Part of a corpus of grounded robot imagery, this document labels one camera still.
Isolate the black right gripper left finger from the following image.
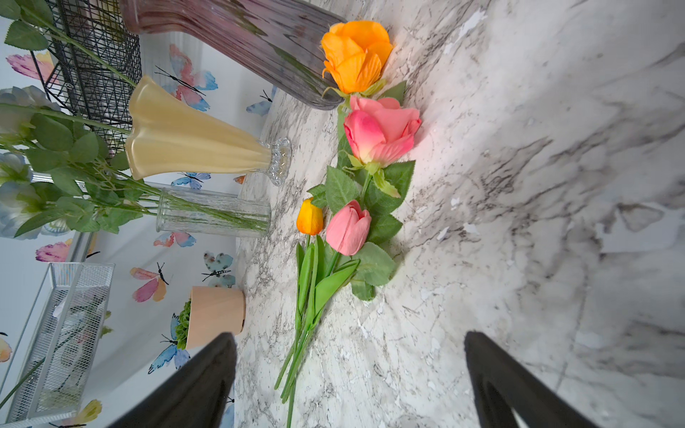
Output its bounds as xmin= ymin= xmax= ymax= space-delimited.
xmin=112 ymin=333 xmax=237 ymax=427

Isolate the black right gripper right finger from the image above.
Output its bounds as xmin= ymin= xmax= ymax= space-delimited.
xmin=464 ymin=331 xmax=595 ymax=427

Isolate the white rose stem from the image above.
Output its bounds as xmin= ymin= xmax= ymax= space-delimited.
xmin=1 ymin=86 xmax=61 ymax=135
xmin=0 ymin=153 xmax=33 ymax=185
xmin=1 ymin=182 xmax=44 ymax=240

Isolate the potted green succulent plant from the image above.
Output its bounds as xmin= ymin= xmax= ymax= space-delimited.
xmin=177 ymin=286 xmax=246 ymax=350

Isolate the clear glass vase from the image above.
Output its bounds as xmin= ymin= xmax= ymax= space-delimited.
xmin=155 ymin=187 xmax=271 ymax=237

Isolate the yellow orange tulip bud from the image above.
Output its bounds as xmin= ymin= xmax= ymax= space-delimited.
xmin=296 ymin=198 xmax=324 ymax=235

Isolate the pink tulip bud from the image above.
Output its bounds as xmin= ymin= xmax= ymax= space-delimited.
xmin=326 ymin=200 xmax=372 ymax=256

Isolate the pile of green flower stems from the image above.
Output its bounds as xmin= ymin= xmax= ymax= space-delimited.
xmin=275 ymin=81 xmax=422 ymax=407

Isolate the yellow ruffled vase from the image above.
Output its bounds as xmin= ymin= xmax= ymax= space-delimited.
xmin=125 ymin=76 xmax=292 ymax=185

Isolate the purple ribbed glass vase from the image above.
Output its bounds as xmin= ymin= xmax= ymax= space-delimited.
xmin=120 ymin=0 xmax=343 ymax=111

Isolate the white mesh wall basket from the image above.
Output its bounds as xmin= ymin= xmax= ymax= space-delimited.
xmin=1 ymin=262 xmax=115 ymax=427

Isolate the black wire wall basket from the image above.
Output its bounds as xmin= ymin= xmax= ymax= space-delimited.
xmin=15 ymin=0 xmax=142 ymax=154

